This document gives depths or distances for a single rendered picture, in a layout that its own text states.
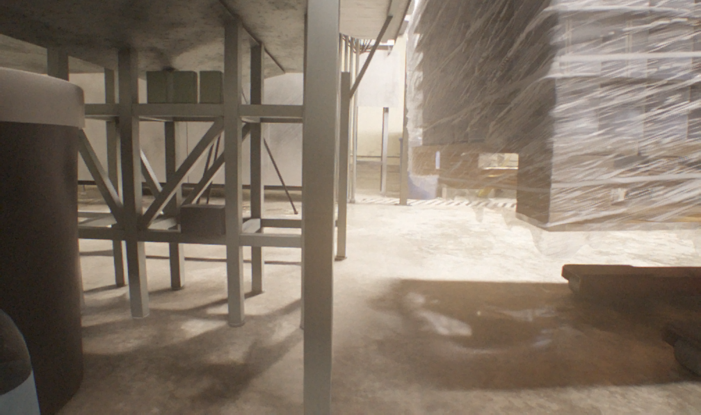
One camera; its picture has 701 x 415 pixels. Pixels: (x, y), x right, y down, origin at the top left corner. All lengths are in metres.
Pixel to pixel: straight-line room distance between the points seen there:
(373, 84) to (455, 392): 3.01
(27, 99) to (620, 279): 1.58
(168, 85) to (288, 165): 2.27
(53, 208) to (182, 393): 0.42
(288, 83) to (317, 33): 2.75
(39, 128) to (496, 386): 0.97
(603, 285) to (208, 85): 1.36
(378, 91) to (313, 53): 3.02
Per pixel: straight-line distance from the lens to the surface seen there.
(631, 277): 1.49
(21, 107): 0.69
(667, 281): 1.59
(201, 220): 0.98
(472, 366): 0.92
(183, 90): 1.00
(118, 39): 1.02
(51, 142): 0.74
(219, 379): 0.86
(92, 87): 3.99
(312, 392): 0.59
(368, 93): 3.49
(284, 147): 3.20
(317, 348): 0.55
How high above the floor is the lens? 0.48
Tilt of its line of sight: 7 degrees down
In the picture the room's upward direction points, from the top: 2 degrees clockwise
